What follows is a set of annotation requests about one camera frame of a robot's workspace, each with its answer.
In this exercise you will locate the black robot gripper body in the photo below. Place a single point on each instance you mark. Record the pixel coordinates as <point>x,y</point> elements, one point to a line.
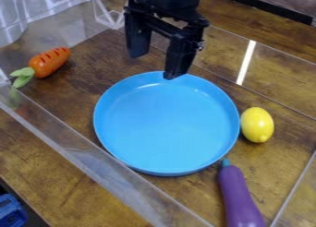
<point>169,17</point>

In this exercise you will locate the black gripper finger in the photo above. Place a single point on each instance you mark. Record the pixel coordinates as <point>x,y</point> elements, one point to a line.
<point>185,43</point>
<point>138,33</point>

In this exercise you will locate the blue box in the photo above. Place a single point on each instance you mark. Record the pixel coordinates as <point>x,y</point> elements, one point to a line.
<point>12,213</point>

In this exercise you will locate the orange toy carrot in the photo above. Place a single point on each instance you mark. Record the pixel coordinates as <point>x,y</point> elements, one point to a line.
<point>42,65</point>

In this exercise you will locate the clear acrylic front wall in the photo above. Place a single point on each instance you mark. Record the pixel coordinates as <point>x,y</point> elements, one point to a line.
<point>157,207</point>

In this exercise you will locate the clear acrylic corner bracket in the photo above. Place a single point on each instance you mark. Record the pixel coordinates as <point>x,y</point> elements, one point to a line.
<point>110,18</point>

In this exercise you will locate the purple toy eggplant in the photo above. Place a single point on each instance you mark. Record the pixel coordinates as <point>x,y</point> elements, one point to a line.
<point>243,213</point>

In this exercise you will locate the white mesh curtain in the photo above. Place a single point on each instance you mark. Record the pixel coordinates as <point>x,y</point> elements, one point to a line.
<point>19,12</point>

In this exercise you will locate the yellow toy lemon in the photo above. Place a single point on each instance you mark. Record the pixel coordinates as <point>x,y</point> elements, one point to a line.
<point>257,124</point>

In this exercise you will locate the blue round plate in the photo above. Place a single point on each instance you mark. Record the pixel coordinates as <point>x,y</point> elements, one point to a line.
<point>166,127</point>

